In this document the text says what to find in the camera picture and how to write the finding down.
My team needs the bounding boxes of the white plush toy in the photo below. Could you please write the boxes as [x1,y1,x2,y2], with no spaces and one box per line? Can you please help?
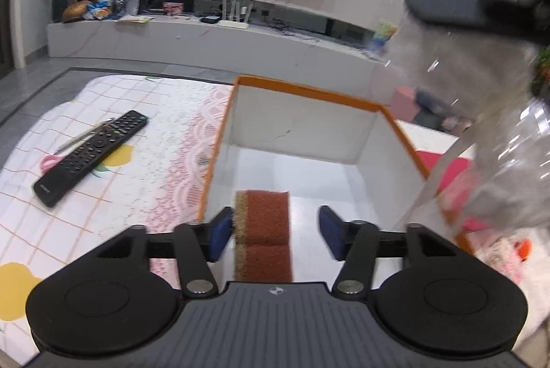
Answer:
[473,237,536,287]

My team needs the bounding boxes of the black remote control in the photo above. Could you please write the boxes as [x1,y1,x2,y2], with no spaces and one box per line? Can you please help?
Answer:
[33,110,149,208]

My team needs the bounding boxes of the pink trash bin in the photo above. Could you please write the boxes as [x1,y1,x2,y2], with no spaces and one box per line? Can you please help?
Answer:
[393,86,416,122]

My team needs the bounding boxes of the silver pen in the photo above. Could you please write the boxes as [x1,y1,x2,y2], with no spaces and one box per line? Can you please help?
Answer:
[51,119,114,156]

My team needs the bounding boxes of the bushy green plant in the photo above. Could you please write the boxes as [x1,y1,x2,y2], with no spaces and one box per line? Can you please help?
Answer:
[530,47,550,94]

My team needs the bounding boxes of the brown scouring sponge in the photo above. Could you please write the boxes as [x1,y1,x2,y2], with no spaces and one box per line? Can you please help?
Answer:
[233,190,294,283]

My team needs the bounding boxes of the clear plastic bag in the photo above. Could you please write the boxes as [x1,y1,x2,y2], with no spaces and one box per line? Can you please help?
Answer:
[384,0,550,235]

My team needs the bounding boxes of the orange-rimmed white box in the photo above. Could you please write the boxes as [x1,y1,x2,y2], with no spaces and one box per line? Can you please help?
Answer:
[198,76,477,283]

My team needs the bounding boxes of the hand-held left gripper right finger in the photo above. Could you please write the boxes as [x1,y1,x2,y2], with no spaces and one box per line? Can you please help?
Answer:
[318,205,463,297]

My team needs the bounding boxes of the blue snack bag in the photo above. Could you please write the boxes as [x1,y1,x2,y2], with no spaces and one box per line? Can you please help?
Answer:
[87,0,114,20]

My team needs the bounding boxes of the checked lace printed blanket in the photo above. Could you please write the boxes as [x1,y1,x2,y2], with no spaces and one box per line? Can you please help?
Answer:
[0,73,548,368]

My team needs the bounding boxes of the pink scissors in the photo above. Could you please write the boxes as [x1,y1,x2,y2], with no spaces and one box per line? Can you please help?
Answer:
[40,153,63,172]

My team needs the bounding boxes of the white marble television console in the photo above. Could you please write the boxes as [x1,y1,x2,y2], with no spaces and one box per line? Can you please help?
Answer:
[46,0,413,98]

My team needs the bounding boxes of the white wifi router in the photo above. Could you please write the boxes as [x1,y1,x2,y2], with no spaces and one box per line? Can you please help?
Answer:
[217,0,252,29]

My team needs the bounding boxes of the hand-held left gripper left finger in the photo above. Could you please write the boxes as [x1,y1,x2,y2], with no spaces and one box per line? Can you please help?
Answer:
[92,205,235,301]

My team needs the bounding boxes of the golden gourd ornament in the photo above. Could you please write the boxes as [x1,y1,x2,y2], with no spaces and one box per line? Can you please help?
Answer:
[61,0,93,23]

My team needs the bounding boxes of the pink cloth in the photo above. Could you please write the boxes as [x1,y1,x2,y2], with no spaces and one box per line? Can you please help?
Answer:
[416,150,493,232]

